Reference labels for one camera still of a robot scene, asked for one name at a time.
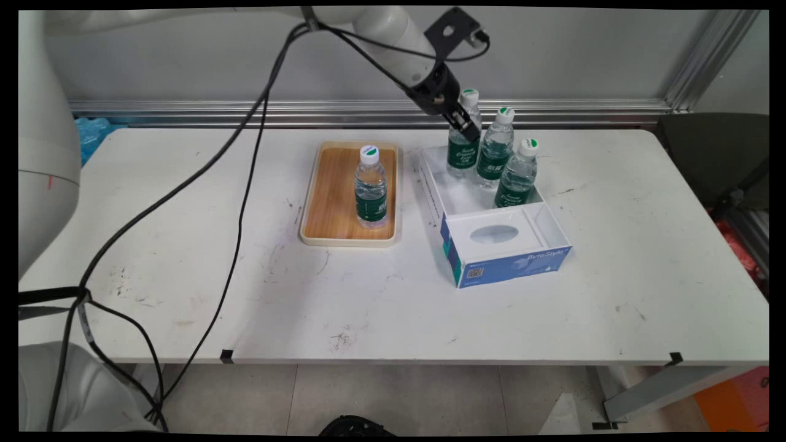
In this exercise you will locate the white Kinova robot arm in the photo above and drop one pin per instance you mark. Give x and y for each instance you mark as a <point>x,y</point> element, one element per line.
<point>46,141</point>

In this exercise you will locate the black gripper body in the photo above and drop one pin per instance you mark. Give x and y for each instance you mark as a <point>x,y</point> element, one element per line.
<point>435,86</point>

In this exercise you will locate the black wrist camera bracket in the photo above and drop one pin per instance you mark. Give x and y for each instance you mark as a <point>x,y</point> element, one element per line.
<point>465,23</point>

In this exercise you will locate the white and blue cardboard box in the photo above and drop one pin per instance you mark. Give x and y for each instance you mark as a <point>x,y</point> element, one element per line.
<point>491,248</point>

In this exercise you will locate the red bag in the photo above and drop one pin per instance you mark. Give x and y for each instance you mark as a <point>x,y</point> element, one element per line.
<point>740,245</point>

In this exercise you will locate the round black object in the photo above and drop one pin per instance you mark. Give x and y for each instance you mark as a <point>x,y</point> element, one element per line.
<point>356,426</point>

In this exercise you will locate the slanted aluminium frame post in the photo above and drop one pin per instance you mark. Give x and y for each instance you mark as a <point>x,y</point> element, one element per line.
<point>706,61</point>

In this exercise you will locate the horizontal aluminium frame rail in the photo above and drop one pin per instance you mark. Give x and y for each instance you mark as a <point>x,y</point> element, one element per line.
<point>368,113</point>

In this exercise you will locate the blue shrink-wrapped bottle pack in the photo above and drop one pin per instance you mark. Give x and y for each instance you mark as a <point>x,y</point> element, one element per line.
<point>92,135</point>

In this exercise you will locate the black chair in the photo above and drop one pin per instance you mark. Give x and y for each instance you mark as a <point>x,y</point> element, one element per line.
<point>712,153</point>

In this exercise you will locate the grey metal table leg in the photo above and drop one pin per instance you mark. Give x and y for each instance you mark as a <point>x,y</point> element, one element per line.
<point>663,390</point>

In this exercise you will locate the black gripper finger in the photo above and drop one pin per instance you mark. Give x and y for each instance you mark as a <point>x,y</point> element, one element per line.
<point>468,127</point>
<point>451,121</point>

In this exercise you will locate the orange floor panel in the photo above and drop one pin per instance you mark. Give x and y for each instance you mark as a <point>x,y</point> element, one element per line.
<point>734,402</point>

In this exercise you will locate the water bottle green label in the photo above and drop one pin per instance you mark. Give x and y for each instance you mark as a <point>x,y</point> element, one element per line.
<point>371,196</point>
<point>517,184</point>
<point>462,158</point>
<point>494,162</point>

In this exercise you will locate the black tape marker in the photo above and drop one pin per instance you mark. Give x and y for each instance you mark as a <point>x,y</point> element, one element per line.
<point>676,359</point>
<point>227,356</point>

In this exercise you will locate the wooden tray with cream rim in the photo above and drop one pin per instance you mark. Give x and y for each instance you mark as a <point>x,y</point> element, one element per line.
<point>334,196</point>

